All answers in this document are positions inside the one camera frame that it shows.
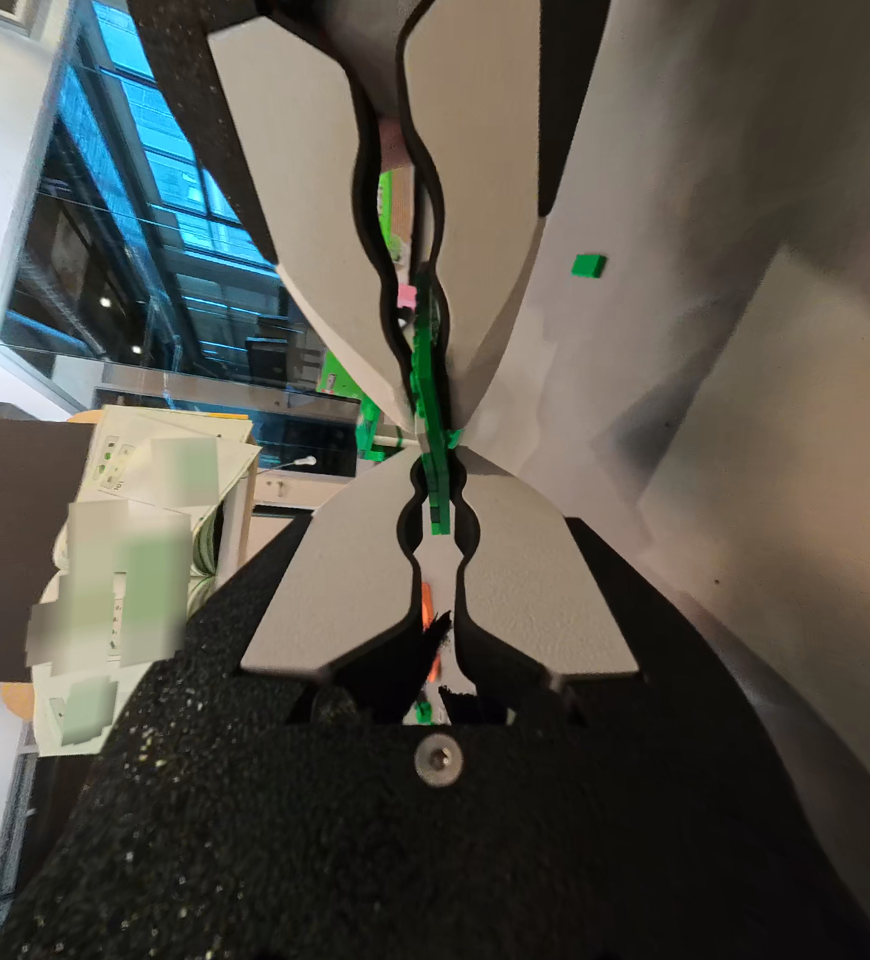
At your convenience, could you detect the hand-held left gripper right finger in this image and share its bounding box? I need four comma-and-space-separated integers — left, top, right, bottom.
453, 447, 641, 684

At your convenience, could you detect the large glass window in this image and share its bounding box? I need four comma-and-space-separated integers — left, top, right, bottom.
0, 0, 361, 481

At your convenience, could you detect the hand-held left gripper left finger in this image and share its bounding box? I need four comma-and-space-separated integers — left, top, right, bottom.
240, 450, 427, 682

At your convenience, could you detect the orange brick separator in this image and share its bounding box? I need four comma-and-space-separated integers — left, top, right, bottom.
418, 581, 441, 684

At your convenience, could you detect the black board panel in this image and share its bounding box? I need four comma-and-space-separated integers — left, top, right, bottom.
0, 416, 106, 684

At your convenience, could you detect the green lego box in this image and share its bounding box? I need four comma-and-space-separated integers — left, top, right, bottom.
316, 348, 366, 400

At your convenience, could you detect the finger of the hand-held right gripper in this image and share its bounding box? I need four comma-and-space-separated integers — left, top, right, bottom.
399, 0, 549, 442
206, 15, 417, 432

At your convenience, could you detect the green lego base plate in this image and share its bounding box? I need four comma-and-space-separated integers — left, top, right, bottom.
403, 262, 466, 537

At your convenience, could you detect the lego instruction booklet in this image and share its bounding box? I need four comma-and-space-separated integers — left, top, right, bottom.
30, 405, 264, 759

